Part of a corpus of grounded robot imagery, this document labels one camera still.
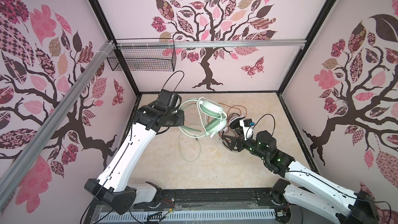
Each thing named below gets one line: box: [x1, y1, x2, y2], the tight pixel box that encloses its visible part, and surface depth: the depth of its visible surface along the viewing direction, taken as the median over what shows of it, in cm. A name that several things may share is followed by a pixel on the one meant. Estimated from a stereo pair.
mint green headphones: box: [179, 96, 228, 138], surface depth 64 cm
